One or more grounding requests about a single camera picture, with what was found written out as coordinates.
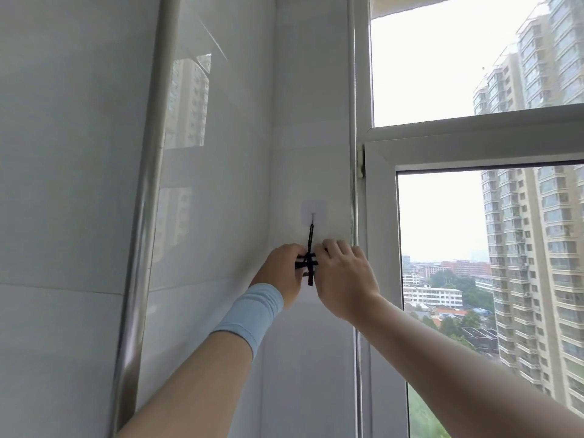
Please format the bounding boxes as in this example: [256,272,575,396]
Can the clear adhesive wall hook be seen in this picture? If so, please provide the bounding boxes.
[301,200,327,224]

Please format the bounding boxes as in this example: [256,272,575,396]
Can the person's right forearm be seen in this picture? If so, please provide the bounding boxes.
[350,294,584,438]

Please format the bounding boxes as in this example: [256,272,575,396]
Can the thin steel pipe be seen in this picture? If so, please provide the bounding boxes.
[347,0,364,438]

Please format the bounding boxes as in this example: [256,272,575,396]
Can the person's right hand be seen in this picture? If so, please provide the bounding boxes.
[311,239,382,325]

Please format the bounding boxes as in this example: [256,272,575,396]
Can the person's left hand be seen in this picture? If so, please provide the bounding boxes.
[249,243,311,312]

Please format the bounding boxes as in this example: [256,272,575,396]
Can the light blue wristband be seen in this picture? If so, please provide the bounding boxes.
[211,283,285,361]

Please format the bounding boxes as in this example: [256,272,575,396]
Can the white window frame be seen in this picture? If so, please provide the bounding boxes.
[353,0,584,438]

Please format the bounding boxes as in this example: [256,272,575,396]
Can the black cord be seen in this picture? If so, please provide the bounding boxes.
[295,222,319,288]

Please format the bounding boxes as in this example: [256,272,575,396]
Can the vertical steel pipe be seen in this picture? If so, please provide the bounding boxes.
[108,0,182,438]

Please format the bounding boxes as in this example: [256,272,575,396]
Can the tall apartment building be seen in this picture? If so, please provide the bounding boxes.
[473,0,584,414]

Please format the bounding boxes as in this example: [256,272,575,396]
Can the person's left forearm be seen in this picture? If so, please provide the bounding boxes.
[116,332,254,438]

